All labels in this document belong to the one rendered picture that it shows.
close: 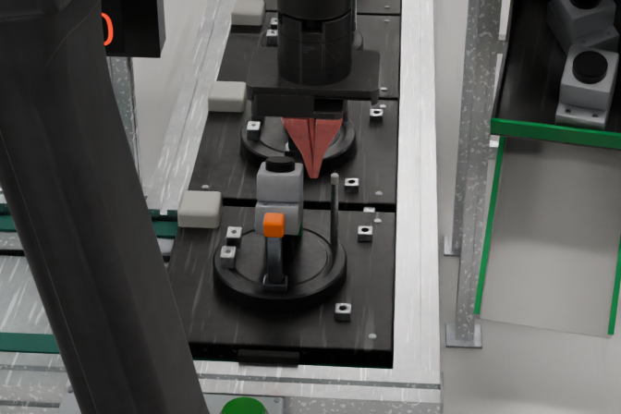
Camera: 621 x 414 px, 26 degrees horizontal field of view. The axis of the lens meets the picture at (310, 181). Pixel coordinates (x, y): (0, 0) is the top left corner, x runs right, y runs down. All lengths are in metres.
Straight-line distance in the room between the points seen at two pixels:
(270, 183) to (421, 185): 0.28
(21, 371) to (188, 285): 0.20
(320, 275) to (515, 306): 0.20
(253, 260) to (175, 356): 0.74
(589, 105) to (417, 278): 0.33
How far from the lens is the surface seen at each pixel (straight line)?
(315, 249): 1.42
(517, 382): 1.47
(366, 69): 1.05
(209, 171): 1.58
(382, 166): 1.59
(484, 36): 1.30
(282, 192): 1.35
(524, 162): 1.36
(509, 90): 1.27
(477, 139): 1.36
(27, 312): 1.48
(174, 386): 0.66
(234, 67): 1.80
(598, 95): 1.20
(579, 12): 1.25
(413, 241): 1.50
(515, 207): 1.35
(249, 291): 1.36
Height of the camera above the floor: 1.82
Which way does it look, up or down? 33 degrees down
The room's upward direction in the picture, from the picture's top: straight up
